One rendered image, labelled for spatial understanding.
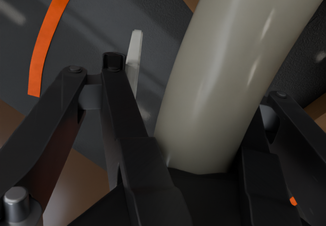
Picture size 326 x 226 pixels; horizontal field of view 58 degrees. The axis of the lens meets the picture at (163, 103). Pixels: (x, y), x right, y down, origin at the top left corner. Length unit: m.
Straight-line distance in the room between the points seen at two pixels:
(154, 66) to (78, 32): 0.29
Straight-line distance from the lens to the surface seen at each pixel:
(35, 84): 1.22
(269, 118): 0.16
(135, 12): 1.02
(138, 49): 0.18
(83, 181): 1.47
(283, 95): 0.16
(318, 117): 1.17
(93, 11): 1.05
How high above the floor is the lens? 1.01
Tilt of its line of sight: 61 degrees down
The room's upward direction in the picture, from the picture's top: 175 degrees counter-clockwise
